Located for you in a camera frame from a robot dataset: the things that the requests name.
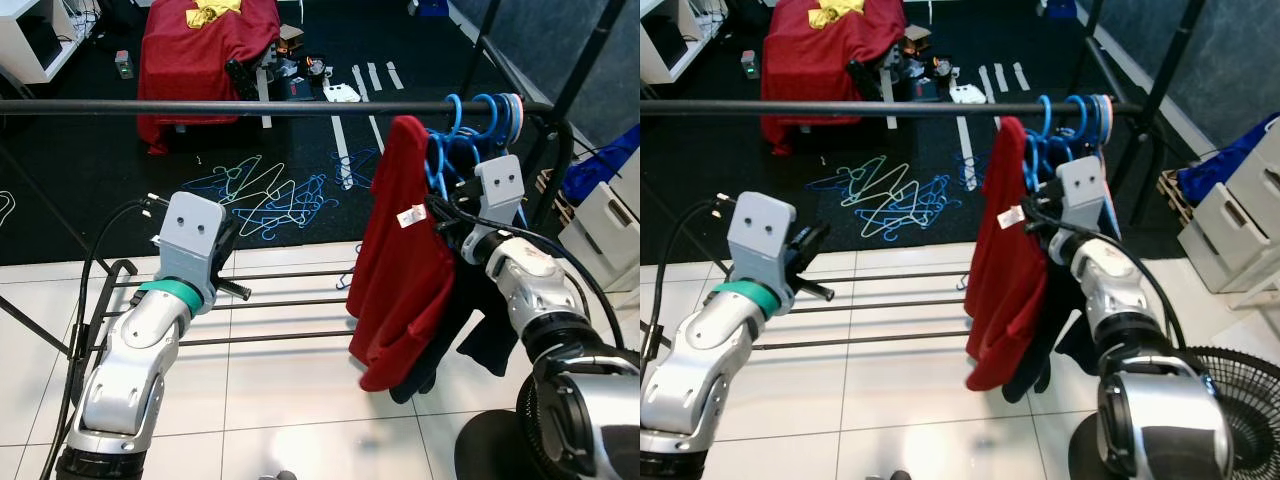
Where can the red shirt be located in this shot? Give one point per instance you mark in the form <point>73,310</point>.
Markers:
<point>1005,290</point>
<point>400,290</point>

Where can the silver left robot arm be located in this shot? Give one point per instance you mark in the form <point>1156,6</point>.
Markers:
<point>130,380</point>
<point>700,380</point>

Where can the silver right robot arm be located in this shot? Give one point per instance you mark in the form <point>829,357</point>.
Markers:
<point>570,410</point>
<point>1160,420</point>

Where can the pale blue clothes hanger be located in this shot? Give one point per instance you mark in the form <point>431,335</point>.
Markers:
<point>1103,110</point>
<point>515,110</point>

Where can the long white floor strip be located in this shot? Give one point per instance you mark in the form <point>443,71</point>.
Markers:
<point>341,150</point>

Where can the blue cloth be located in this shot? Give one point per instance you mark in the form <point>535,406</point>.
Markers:
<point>1230,160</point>
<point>600,165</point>

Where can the short white floor strip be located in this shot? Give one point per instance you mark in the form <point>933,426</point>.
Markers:
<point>395,76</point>
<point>1005,78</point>
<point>1021,76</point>

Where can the white plastic part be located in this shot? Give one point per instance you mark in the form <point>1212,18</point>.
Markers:
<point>968,95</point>
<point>340,95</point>

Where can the black floor machine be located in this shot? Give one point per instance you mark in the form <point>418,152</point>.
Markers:
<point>245,80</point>
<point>870,80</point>

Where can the small grey box device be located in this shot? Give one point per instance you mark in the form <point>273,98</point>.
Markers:
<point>124,65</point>
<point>751,65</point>

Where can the small blue box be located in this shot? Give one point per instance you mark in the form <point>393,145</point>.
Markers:
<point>1057,7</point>
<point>428,7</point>

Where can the black robot foot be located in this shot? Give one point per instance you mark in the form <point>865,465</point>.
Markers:
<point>895,476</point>
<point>278,476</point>

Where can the yellow cloth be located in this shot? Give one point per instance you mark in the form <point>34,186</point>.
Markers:
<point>835,12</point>
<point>212,12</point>

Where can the white low cabinet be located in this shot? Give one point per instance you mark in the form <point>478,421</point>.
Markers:
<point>40,40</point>
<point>675,45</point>

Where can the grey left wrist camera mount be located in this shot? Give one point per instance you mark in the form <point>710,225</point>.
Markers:
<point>190,235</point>
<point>760,235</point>

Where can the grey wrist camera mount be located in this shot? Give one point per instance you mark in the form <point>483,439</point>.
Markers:
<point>190,235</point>
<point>760,235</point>
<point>500,190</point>
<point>1082,190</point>

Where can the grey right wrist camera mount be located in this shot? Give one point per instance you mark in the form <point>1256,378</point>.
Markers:
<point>1082,190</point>
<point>500,190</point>

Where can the black pedestal fan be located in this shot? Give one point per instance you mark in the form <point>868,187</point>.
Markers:
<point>490,450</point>
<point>1250,410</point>

